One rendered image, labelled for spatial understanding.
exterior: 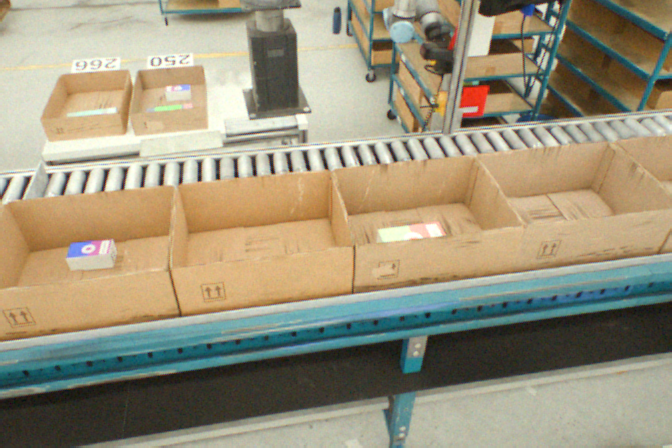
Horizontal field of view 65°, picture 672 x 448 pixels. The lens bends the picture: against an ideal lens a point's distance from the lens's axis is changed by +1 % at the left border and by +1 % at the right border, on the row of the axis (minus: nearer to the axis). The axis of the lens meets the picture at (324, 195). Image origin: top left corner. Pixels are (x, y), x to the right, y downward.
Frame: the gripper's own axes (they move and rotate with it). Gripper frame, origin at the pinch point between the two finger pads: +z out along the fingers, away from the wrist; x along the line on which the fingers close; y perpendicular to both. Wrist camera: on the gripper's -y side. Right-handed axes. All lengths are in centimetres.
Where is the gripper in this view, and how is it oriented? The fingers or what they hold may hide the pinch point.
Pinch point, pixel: (445, 68)
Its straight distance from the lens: 214.2
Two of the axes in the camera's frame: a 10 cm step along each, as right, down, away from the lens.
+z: 1.5, 9.3, -3.4
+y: -0.9, 3.6, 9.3
